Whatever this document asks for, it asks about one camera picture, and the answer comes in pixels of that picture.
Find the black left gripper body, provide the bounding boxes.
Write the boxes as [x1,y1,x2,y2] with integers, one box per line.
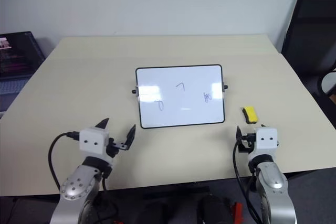
[105,137,127,159]

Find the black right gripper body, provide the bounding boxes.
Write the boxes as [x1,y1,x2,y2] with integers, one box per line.
[237,133,257,154]

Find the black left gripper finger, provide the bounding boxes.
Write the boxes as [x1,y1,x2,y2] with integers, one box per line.
[124,124,137,152]
[94,118,110,131]

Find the yellow and black eraser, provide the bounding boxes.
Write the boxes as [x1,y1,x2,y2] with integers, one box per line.
[240,106,258,125]

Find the small black-framed whiteboard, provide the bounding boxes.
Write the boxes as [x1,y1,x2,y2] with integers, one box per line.
[131,64,229,130]

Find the red object under table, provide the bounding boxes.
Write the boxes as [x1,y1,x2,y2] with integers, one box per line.
[228,201,244,224]

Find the black mesh office chair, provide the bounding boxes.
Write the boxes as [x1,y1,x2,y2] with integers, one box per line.
[281,0,336,78]

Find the open laptop with dark screen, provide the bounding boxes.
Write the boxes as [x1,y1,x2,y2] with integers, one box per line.
[0,30,46,112]

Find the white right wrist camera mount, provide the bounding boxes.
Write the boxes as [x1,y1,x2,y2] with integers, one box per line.
[255,126,279,150]

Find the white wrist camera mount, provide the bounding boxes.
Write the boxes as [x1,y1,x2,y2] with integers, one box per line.
[79,127,110,156]
[255,126,279,150]

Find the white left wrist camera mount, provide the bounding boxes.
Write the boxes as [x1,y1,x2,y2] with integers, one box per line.
[79,127,110,156]

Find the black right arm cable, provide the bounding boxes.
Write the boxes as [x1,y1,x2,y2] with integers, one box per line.
[232,140,264,223]

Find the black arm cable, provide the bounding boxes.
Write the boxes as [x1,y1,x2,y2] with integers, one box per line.
[48,131,81,191]
[232,140,264,223]

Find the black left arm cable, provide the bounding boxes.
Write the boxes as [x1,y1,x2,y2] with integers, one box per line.
[48,131,81,191]

